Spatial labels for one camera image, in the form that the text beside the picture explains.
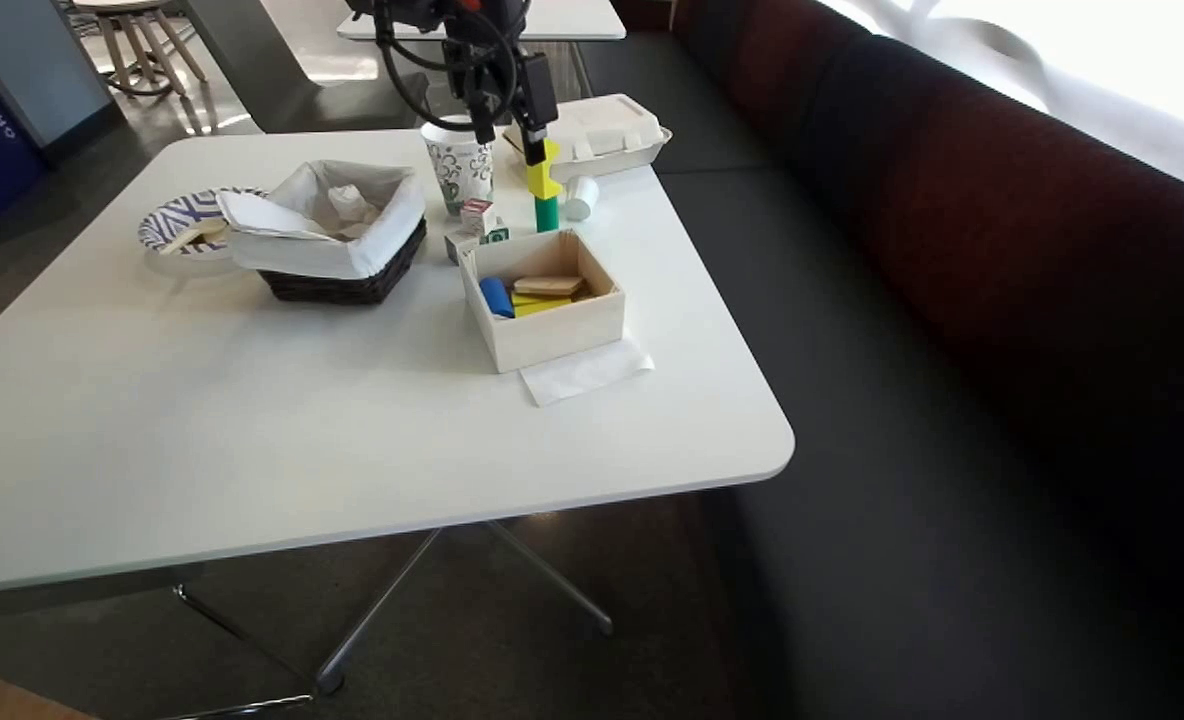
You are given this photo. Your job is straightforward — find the blue cylinder block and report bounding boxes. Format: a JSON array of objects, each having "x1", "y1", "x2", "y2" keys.
[{"x1": 475, "y1": 274, "x2": 518, "y2": 322}]

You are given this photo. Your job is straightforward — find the black basket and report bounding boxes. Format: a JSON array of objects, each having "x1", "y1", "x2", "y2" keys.
[{"x1": 255, "y1": 216, "x2": 430, "y2": 309}]

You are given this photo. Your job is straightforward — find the white paper napkin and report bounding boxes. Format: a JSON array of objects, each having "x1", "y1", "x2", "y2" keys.
[{"x1": 517, "y1": 338, "x2": 655, "y2": 409}]

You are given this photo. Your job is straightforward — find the metal table legs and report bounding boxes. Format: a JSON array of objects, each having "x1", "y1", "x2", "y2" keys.
[{"x1": 166, "y1": 515, "x2": 618, "y2": 720}]

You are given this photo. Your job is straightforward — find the long yellow block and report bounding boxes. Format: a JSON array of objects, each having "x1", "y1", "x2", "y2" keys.
[{"x1": 508, "y1": 291, "x2": 596, "y2": 322}]

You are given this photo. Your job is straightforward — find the dark upholstered bench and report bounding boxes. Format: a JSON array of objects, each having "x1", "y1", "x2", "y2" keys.
[{"x1": 574, "y1": 0, "x2": 1184, "y2": 720}]

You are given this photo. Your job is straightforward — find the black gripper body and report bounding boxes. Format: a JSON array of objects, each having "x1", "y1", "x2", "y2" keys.
[{"x1": 439, "y1": 0, "x2": 533, "y2": 89}]

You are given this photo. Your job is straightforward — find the white wooden box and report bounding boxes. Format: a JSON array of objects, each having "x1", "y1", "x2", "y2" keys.
[{"x1": 451, "y1": 228, "x2": 627, "y2": 378}]

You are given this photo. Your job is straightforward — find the white foam clamshell container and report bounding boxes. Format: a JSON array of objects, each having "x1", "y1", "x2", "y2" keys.
[{"x1": 504, "y1": 92, "x2": 676, "y2": 189}]

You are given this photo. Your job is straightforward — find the tall yellow block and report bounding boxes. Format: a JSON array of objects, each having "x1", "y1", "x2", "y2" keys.
[{"x1": 524, "y1": 135, "x2": 569, "y2": 204}]

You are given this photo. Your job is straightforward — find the white paper basket liner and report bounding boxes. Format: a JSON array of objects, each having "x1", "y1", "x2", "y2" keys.
[{"x1": 211, "y1": 156, "x2": 426, "y2": 286}]

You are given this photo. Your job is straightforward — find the crumpled white tissue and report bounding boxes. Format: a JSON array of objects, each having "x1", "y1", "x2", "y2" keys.
[{"x1": 322, "y1": 186, "x2": 373, "y2": 225}]

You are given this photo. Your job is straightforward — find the black chair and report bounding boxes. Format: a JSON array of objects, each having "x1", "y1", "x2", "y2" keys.
[{"x1": 182, "y1": 0, "x2": 436, "y2": 135}]

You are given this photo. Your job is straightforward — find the bright window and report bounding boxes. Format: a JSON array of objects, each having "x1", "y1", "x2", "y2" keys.
[{"x1": 817, "y1": 0, "x2": 1184, "y2": 204}]

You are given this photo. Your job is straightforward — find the natural wood block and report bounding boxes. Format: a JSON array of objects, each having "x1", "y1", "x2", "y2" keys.
[{"x1": 508, "y1": 274, "x2": 585, "y2": 304}]

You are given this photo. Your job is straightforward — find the patterned paper cup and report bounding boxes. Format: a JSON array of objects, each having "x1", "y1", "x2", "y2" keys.
[{"x1": 416, "y1": 120, "x2": 498, "y2": 219}]

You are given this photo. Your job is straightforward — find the white background table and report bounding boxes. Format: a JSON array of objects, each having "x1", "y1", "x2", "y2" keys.
[{"x1": 336, "y1": 0, "x2": 631, "y2": 47}]

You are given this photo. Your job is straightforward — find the blue cabinet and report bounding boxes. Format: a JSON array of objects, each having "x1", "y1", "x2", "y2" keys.
[{"x1": 0, "y1": 0, "x2": 124, "y2": 225}]

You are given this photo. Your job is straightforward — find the metal stool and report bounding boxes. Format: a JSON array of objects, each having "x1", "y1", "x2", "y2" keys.
[{"x1": 69, "y1": 0, "x2": 222, "y2": 135}]

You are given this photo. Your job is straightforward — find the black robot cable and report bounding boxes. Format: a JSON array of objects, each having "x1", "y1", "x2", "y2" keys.
[{"x1": 375, "y1": 7, "x2": 508, "y2": 131}]

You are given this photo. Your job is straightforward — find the blue patterned paper plate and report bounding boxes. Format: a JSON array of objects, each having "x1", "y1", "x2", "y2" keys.
[{"x1": 136, "y1": 186, "x2": 266, "y2": 263}]

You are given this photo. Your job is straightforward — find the small white round object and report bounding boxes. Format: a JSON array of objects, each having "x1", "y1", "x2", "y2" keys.
[{"x1": 558, "y1": 178, "x2": 605, "y2": 225}]

